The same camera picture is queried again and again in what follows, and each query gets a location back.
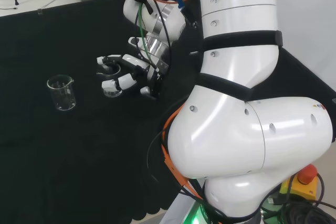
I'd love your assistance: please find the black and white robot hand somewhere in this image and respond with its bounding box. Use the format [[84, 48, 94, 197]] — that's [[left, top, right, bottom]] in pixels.
[[96, 54, 169, 101]]

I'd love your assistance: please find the clear glass beaker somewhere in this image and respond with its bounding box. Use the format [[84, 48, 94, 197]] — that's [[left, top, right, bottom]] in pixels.
[[46, 74, 77, 112], [96, 62, 124, 99]]

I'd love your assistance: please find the yellow stop button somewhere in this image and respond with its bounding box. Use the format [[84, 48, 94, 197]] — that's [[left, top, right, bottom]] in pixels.
[[279, 163, 319, 202]]

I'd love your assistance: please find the pale board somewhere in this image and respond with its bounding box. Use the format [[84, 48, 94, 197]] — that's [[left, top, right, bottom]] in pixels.
[[159, 194, 203, 224]]

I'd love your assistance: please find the black cable bundle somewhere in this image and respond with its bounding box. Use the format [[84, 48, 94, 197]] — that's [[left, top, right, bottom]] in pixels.
[[261, 171, 336, 224]]

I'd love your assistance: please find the black bench cloth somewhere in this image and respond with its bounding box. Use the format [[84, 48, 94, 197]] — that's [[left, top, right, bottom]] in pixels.
[[0, 0, 336, 222]]

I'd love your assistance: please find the orange cable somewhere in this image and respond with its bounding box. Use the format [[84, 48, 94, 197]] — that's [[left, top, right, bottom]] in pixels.
[[141, 0, 208, 201]]

